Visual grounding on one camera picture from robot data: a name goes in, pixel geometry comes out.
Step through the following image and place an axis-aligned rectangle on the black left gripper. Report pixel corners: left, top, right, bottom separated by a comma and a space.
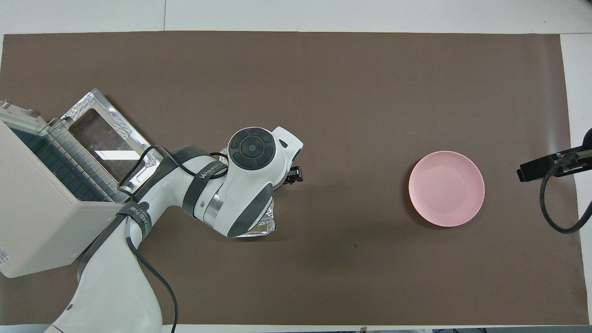
283, 165, 304, 185

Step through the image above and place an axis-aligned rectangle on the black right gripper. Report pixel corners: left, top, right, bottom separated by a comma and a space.
517, 128, 592, 183

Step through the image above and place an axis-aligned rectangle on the aluminium foil tray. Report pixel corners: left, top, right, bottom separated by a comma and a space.
218, 147, 277, 238

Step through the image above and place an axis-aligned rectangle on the glass oven door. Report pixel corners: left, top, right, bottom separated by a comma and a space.
60, 88, 167, 203

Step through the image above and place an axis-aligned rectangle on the cream toaster oven body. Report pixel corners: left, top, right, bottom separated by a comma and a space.
0, 99, 126, 278

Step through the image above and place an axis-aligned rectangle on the brown table mat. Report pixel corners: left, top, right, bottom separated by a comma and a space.
0, 31, 590, 326

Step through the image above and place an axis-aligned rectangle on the pink round plate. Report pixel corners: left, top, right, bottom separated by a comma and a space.
408, 151, 485, 228

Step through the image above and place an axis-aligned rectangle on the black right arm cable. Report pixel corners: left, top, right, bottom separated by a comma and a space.
539, 162, 592, 234

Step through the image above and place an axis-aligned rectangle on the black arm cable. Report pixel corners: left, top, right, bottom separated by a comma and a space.
539, 162, 592, 234
117, 145, 232, 333

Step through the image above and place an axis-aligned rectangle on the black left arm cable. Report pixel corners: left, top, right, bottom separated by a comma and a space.
117, 145, 232, 333

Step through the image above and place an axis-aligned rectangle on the oven wire rack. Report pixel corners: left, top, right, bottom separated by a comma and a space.
46, 118, 116, 203

